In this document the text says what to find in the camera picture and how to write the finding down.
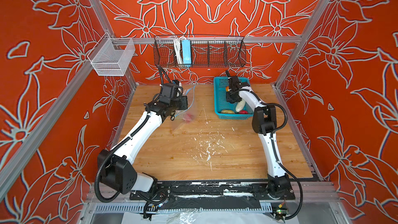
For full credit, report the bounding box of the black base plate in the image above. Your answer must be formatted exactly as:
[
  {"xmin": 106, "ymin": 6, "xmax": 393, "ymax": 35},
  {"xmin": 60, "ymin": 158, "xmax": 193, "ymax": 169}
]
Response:
[{"xmin": 129, "ymin": 180, "xmax": 296, "ymax": 201}]

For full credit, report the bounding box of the white cable bundle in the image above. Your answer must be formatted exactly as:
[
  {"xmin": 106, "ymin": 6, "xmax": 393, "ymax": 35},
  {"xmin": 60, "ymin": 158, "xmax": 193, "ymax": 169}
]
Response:
[{"xmin": 173, "ymin": 37, "xmax": 183, "ymax": 65}]

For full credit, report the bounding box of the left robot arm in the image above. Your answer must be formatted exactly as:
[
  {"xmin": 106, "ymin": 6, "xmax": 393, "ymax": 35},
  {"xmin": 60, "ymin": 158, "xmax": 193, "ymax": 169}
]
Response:
[{"xmin": 94, "ymin": 65, "xmax": 188, "ymax": 204}]

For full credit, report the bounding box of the black wire wall basket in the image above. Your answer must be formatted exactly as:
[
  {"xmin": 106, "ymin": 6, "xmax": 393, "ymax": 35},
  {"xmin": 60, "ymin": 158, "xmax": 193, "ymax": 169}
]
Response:
[{"xmin": 153, "ymin": 34, "xmax": 247, "ymax": 68}]

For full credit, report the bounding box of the yellow potato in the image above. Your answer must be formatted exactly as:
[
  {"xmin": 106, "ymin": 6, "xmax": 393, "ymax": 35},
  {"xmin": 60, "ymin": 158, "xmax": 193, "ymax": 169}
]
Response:
[{"xmin": 221, "ymin": 110, "xmax": 235, "ymax": 114}]

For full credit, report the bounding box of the clear zip top bag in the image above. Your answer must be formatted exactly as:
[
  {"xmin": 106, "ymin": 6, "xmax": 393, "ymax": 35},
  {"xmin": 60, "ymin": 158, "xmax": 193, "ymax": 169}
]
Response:
[{"xmin": 172, "ymin": 85, "xmax": 197, "ymax": 132}]

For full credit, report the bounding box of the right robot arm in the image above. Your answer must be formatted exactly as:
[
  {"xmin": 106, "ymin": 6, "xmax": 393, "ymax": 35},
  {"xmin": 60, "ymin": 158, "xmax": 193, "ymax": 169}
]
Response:
[{"xmin": 226, "ymin": 77, "xmax": 297, "ymax": 200}]

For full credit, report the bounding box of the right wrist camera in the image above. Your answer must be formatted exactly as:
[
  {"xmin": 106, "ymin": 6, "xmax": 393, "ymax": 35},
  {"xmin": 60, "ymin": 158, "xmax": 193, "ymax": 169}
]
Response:
[{"xmin": 228, "ymin": 76, "xmax": 240, "ymax": 87}]

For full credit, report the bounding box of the white radish with leaves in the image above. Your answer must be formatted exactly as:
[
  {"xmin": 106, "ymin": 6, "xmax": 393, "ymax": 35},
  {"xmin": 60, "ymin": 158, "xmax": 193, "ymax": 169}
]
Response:
[{"xmin": 235, "ymin": 99, "xmax": 246, "ymax": 113}]

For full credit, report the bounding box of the clear wire wall basket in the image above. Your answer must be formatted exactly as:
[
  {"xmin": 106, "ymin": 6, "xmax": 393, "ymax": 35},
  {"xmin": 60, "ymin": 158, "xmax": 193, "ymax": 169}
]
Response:
[{"xmin": 88, "ymin": 32, "xmax": 136, "ymax": 76}]

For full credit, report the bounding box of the light blue box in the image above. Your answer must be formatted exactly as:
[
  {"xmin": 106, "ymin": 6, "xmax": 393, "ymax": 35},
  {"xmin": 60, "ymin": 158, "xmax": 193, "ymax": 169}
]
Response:
[{"xmin": 181, "ymin": 39, "xmax": 192, "ymax": 67}]

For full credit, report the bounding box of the turquoise plastic basket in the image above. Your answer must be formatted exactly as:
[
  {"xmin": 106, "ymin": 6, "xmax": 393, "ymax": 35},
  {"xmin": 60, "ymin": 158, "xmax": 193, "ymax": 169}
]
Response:
[{"xmin": 214, "ymin": 76, "xmax": 259, "ymax": 120}]

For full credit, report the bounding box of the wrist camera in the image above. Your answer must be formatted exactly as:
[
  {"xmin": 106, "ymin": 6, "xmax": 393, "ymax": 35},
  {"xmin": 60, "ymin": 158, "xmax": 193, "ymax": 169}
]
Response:
[
  {"xmin": 159, "ymin": 83, "xmax": 183, "ymax": 104},
  {"xmin": 228, "ymin": 76, "xmax": 240, "ymax": 87}
]

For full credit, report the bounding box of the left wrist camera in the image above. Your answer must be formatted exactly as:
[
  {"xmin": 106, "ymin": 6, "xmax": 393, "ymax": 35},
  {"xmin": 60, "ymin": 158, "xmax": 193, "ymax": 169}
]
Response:
[{"xmin": 159, "ymin": 83, "xmax": 183, "ymax": 104}]

